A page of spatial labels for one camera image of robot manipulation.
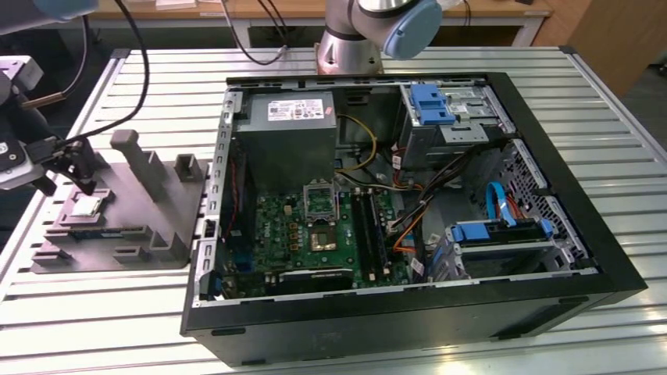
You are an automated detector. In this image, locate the black camera cable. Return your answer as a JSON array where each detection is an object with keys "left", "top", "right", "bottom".
[{"left": 54, "top": 0, "right": 153, "bottom": 148}]

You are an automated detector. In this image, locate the black graphics card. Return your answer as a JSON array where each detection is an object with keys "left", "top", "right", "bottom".
[{"left": 264, "top": 267, "right": 354, "bottom": 297}]

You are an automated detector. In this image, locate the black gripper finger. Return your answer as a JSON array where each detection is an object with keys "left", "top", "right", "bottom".
[
  {"left": 61, "top": 138, "right": 110, "bottom": 196},
  {"left": 30, "top": 171, "right": 57, "bottom": 197}
]

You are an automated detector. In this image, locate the yellow wire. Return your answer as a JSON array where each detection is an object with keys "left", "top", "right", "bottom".
[{"left": 336, "top": 112, "right": 378, "bottom": 173}]

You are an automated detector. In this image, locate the metal socket cover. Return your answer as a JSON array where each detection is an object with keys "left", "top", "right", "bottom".
[{"left": 302, "top": 178, "right": 342, "bottom": 226}]

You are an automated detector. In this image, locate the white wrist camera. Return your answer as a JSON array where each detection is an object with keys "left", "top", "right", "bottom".
[
  {"left": 0, "top": 138, "right": 35, "bottom": 191},
  {"left": 0, "top": 56, "right": 43, "bottom": 106}
]

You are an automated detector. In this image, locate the hard disk in blue carrier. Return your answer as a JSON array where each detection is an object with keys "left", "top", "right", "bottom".
[{"left": 445, "top": 218, "right": 554, "bottom": 247}]

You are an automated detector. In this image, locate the black PC case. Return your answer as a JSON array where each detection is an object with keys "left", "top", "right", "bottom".
[{"left": 178, "top": 71, "right": 649, "bottom": 368}]

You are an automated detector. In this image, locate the blue flat wire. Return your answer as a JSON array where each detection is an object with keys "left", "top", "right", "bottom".
[{"left": 482, "top": 181, "right": 517, "bottom": 227}]

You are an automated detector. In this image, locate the grey power supply unit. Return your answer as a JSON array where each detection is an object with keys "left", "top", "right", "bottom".
[{"left": 230, "top": 90, "right": 337, "bottom": 196}]

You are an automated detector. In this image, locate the black RAM slot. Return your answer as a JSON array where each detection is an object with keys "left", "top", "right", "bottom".
[
  {"left": 348, "top": 187, "right": 369, "bottom": 279},
  {"left": 360, "top": 187, "right": 384, "bottom": 278},
  {"left": 354, "top": 187, "right": 376, "bottom": 280}
]

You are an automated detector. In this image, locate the grey parts rack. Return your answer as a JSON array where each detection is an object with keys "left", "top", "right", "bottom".
[{"left": 29, "top": 130, "right": 210, "bottom": 274}]

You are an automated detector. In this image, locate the blue card latch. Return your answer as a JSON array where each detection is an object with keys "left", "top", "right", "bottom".
[{"left": 200, "top": 272, "right": 224, "bottom": 302}]

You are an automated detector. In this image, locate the silver drive cage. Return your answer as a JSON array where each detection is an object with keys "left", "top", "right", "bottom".
[{"left": 397, "top": 84, "right": 514, "bottom": 169}]

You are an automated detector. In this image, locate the silver CPU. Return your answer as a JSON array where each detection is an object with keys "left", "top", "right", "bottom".
[{"left": 69, "top": 196, "right": 104, "bottom": 218}]

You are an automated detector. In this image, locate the black cable bundle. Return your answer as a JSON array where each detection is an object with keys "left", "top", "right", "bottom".
[{"left": 388, "top": 141, "right": 505, "bottom": 232}]

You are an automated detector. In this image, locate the orange wire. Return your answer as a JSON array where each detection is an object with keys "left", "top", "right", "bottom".
[{"left": 388, "top": 222, "right": 418, "bottom": 257}]

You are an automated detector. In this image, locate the green RAM stick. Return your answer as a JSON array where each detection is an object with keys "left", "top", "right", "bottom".
[{"left": 69, "top": 227, "right": 130, "bottom": 241}]

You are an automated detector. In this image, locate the black cable brass sleeve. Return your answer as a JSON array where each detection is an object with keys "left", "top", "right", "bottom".
[{"left": 22, "top": 15, "right": 90, "bottom": 109}]

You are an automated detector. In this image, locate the blue plastic drive latch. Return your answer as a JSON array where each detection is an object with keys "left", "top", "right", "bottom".
[{"left": 409, "top": 84, "right": 453, "bottom": 127}]

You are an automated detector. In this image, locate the silver disk bay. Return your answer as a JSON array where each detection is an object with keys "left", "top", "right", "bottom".
[{"left": 426, "top": 234, "right": 598, "bottom": 283}]

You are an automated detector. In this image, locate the red flat wire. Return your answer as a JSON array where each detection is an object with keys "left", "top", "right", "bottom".
[{"left": 506, "top": 197, "right": 528, "bottom": 223}]

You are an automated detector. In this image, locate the green motherboard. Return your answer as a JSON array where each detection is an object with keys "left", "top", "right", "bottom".
[{"left": 221, "top": 177, "right": 417, "bottom": 298}]

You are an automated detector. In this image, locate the wooden cabinet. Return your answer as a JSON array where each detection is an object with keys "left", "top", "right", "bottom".
[{"left": 533, "top": 0, "right": 667, "bottom": 98}]

